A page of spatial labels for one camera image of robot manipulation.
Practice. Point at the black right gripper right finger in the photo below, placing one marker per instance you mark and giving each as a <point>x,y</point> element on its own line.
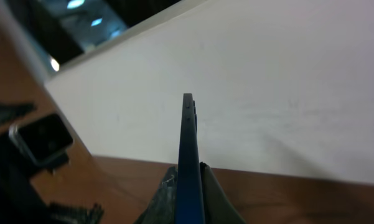
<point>218,209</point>

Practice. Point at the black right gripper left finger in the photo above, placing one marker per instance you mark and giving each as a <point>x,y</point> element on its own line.
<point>161,208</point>

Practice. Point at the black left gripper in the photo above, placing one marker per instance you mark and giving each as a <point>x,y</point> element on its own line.
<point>19,201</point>

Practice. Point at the blue Galaxy smartphone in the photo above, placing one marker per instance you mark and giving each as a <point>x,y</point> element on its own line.
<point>189,206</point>

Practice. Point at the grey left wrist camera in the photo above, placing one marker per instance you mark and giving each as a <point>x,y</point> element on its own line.
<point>43,140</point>

